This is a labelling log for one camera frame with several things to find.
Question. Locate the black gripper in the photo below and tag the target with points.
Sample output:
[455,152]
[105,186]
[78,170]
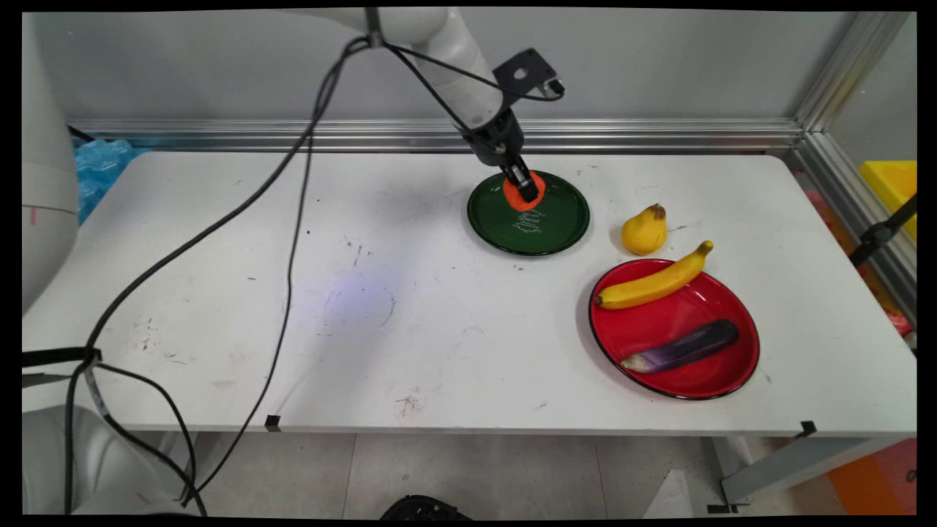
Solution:
[496,139]

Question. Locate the orange toy persimmon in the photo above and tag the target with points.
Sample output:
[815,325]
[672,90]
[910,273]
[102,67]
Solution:
[524,206]

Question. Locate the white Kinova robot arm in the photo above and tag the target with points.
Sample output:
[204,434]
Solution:
[446,51]

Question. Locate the dark green round plate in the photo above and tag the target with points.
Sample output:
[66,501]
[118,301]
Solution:
[556,223]

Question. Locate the yellow toy pear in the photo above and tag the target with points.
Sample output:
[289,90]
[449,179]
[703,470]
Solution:
[644,233]

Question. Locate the yellow toy banana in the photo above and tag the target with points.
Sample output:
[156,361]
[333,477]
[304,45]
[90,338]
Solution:
[651,285]

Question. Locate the red round plate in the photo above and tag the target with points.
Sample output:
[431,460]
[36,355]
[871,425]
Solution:
[659,329]

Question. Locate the purple toy eggplant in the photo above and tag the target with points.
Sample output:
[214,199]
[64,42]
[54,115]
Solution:
[684,348]

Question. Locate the black round floor object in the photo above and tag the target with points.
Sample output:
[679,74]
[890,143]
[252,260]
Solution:
[424,508]

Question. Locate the black tape marker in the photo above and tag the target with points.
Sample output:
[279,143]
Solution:
[272,422]

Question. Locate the yellow plastic bin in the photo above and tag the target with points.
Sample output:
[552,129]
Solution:
[893,187]

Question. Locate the grey table leg brace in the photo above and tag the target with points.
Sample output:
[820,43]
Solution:
[798,465]

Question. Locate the blue bubble wrap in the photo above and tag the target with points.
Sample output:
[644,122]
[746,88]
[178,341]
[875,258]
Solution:
[99,168]

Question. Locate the white table leg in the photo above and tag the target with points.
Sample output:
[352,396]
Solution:
[176,457]

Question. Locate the orange box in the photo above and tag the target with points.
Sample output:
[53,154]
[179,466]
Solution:
[878,479]

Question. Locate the horizontal aluminium frame rail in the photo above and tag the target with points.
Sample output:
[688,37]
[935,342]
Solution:
[622,135]

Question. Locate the side aluminium frame rail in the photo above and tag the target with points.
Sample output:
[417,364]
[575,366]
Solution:
[856,212]

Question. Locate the upright aluminium frame post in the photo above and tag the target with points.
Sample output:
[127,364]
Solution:
[849,69]

